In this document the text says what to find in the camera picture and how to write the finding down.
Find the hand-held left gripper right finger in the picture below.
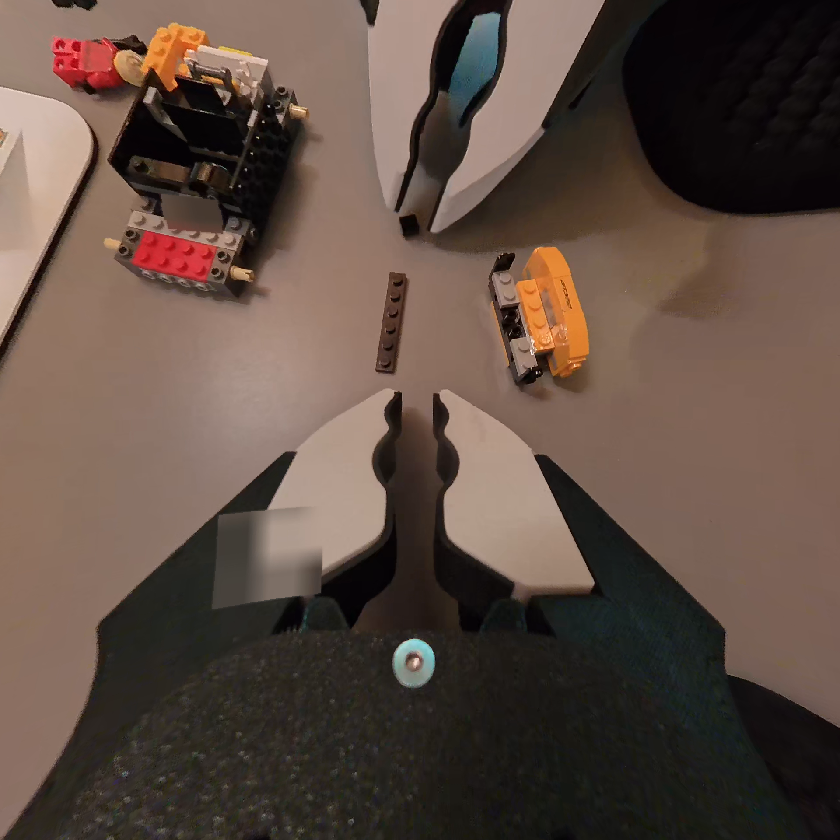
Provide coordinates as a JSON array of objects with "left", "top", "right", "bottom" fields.
[{"left": 432, "top": 389, "right": 597, "bottom": 629}]

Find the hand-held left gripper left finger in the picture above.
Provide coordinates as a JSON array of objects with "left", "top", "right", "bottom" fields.
[{"left": 268, "top": 388, "right": 403, "bottom": 626}]

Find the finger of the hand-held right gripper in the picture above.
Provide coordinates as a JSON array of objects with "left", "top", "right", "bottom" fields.
[
  {"left": 427, "top": 0, "right": 608, "bottom": 235},
  {"left": 366, "top": 0, "right": 470, "bottom": 216}
]

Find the long black plate brick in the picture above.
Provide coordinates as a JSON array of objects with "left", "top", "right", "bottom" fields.
[{"left": 375, "top": 272, "right": 408, "bottom": 374}]

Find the orange toy brick assembly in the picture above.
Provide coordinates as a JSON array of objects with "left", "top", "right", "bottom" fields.
[{"left": 489, "top": 246, "right": 590, "bottom": 387}]

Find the black toy car chassis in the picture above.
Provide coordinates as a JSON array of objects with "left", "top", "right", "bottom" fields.
[{"left": 104, "top": 23, "right": 311, "bottom": 299}]

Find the grey desk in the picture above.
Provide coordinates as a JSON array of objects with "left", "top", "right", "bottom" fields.
[{"left": 0, "top": 0, "right": 840, "bottom": 723}]

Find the black padded cushion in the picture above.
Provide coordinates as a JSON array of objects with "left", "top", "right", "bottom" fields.
[{"left": 622, "top": 0, "right": 840, "bottom": 214}]

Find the red toy minifigure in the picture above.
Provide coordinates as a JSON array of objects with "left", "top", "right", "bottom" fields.
[{"left": 51, "top": 34, "right": 147, "bottom": 94}]

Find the white book stand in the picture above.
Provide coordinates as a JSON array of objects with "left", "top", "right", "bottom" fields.
[{"left": 0, "top": 85, "right": 98, "bottom": 355}]

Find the person's black fleece jacket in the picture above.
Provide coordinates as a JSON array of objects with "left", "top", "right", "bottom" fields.
[{"left": 728, "top": 676, "right": 840, "bottom": 840}]

